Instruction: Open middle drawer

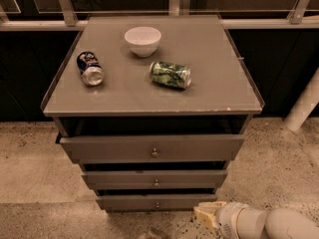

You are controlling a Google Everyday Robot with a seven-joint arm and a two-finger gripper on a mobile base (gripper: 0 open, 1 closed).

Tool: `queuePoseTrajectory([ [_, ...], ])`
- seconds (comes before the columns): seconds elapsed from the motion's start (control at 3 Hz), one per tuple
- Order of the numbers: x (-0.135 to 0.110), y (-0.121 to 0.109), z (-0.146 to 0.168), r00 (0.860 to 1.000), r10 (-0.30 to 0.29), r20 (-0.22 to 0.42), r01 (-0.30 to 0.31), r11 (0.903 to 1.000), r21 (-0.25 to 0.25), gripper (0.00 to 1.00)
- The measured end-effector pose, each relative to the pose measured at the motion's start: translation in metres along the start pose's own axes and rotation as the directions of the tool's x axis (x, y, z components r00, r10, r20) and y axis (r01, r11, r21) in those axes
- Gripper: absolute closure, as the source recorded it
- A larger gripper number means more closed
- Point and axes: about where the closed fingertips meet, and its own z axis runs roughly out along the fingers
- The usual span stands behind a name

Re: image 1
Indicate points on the blue soda can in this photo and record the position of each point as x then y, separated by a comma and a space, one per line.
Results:
91, 72

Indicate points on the metal railing frame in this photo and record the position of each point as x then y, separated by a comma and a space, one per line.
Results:
29, 15

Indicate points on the grey drawer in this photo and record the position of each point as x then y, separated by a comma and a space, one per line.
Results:
152, 202
154, 179
152, 148

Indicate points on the white diagonal pole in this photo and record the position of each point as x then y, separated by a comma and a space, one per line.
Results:
305, 104

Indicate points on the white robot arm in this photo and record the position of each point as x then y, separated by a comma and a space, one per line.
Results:
239, 221

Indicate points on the green soda can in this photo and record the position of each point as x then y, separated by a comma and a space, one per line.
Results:
170, 74

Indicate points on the grey bottom drawer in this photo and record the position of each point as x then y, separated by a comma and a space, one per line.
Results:
152, 202

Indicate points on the white ceramic bowl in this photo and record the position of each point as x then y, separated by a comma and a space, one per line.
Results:
143, 41

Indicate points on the grey drawer cabinet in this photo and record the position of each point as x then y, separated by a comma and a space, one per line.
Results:
221, 98

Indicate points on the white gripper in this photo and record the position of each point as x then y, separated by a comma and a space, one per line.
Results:
226, 219

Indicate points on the grey top drawer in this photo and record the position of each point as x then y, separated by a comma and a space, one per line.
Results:
152, 148

